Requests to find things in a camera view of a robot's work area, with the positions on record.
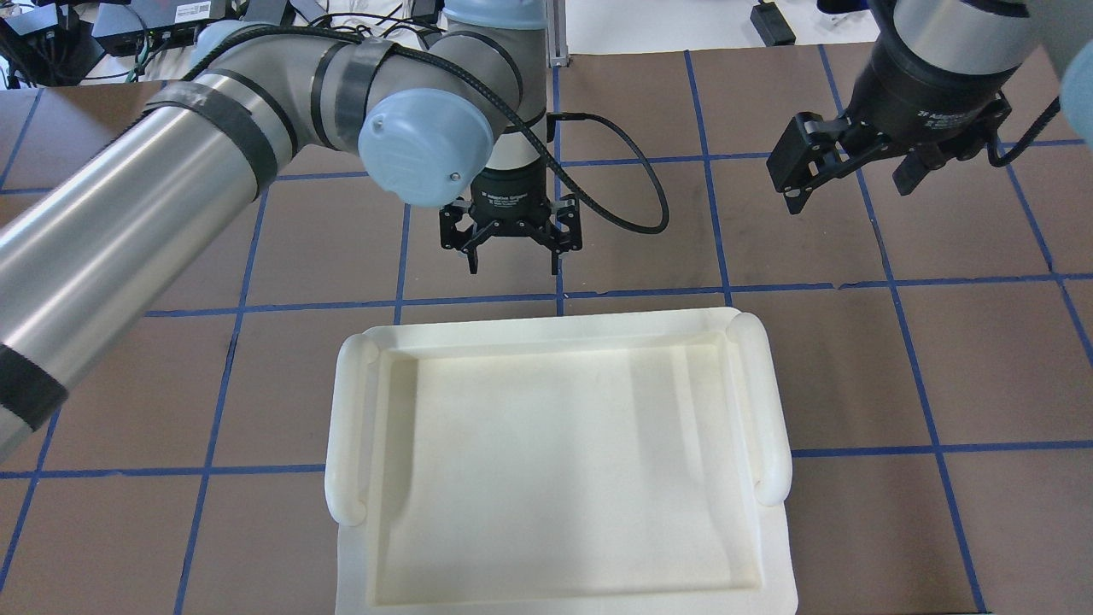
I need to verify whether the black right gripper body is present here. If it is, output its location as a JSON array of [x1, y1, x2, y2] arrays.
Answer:
[[768, 38, 1014, 190]]

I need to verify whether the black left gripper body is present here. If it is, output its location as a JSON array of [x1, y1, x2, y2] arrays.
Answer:
[[440, 159, 584, 257]]

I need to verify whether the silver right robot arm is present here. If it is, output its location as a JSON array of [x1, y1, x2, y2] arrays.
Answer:
[[559, 1, 1090, 292]]

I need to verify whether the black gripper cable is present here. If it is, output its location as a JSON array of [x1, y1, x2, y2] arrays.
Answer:
[[547, 111, 670, 236]]

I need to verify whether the black power brick top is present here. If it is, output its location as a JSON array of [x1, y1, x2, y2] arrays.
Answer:
[[749, 1, 797, 47]]

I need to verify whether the white foam box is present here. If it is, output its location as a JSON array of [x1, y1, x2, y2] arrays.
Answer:
[[324, 307, 798, 614]]

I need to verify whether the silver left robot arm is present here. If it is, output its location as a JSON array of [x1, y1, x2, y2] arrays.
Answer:
[[1, 1, 557, 458]]

